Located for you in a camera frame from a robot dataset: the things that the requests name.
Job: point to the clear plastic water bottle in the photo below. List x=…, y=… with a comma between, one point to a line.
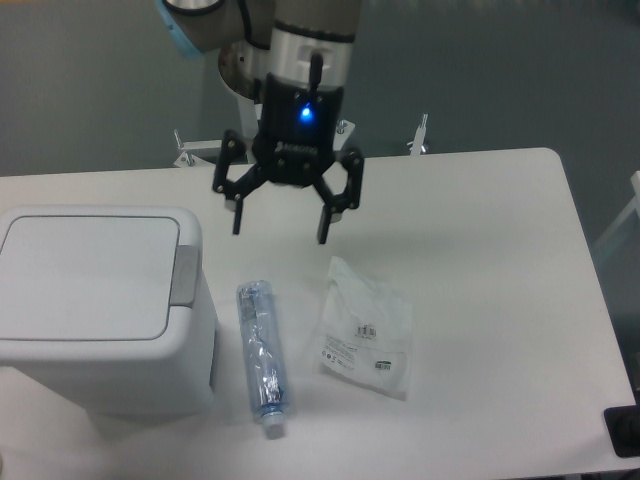
x=267, y=380

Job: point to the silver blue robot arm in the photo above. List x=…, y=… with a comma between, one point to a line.
x=291, y=58

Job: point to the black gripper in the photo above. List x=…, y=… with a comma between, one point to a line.
x=294, y=146

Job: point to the black device at table edge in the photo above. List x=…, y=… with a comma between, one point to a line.
x=623, y=427

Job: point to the white plastic packaging bag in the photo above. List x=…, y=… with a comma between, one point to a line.
x=366, y=330

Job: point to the white frame at right edge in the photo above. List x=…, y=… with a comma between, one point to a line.
x=620, y=229

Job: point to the white plastic trash can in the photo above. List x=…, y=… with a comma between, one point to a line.
x=172, y=374

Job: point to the white trash can lid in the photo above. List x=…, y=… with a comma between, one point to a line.
x=86, y=278

